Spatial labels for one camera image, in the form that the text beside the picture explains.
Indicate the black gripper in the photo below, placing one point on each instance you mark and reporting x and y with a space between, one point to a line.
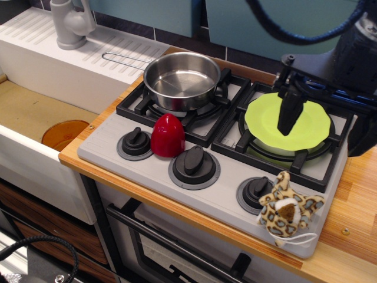
324 78

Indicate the spotted stuffed cheetah toy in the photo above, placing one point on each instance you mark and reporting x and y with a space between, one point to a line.
285 212

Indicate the red toy sweet potato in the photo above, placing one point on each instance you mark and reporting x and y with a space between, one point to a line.
168 136

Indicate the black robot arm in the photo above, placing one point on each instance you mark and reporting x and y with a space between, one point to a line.
358 41

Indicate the lime green plate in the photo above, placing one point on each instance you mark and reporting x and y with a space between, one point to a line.
311 128

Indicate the grey toy stove top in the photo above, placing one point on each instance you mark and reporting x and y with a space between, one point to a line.
218 201

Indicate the black right stove knob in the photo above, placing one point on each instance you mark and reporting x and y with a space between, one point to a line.
250 191

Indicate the black stove knob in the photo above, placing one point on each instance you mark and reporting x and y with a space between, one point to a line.
194 169
250 191
135 145

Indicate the stainless steel pan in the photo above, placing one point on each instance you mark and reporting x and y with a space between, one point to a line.
180 81

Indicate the black middle stove knob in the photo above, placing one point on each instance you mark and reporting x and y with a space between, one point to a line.
194 169

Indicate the black left stove knob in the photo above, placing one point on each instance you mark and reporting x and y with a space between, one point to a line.
135 145

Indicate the black right burner grate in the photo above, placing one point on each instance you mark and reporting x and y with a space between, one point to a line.
312 168

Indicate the black burner grate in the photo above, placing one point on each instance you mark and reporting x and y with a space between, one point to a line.
312 168
200 125

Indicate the black left burner grate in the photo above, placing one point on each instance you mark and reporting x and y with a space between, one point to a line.
200 125

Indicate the grey toy faucet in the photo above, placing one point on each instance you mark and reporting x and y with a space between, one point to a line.
72 26

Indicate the orange sink drain plug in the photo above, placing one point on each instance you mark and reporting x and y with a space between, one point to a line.
62 134

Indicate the white toy sink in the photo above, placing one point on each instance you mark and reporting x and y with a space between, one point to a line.
42 85

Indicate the wooden drawer fronts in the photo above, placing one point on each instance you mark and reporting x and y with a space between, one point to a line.
30 216

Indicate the oven door with black handle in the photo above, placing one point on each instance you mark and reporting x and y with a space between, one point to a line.
173 251

